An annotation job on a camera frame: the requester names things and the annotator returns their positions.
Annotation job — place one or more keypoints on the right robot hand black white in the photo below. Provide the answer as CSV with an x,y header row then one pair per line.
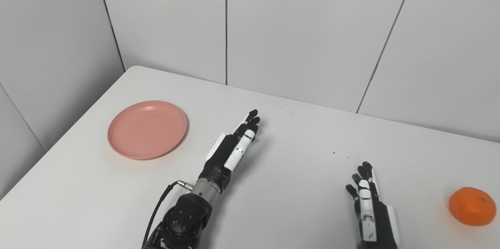
x,y
377,221

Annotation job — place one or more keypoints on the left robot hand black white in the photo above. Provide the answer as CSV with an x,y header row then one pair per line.
x,y
222,159

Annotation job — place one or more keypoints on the pink round plate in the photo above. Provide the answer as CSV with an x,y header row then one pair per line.
x,y
147,130

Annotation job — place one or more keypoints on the orange fruit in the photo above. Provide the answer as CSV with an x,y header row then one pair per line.
x,y
472,207

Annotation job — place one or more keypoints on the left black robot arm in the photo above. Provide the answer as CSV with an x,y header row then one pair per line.
x,y
183,217

